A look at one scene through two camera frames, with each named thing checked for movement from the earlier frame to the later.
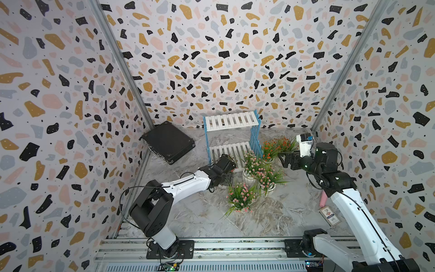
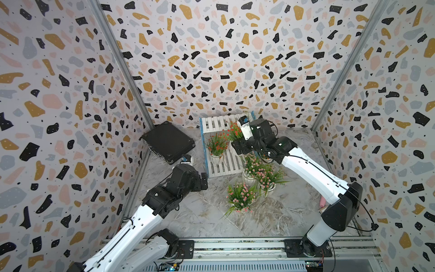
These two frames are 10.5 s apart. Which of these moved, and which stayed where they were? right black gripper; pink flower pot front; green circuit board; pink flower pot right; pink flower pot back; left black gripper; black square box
Moved: left black gripper; right black gripper
Stayed: green circuit board; pink flower pot back; pink flower pot right; black square box; pink flower pot front
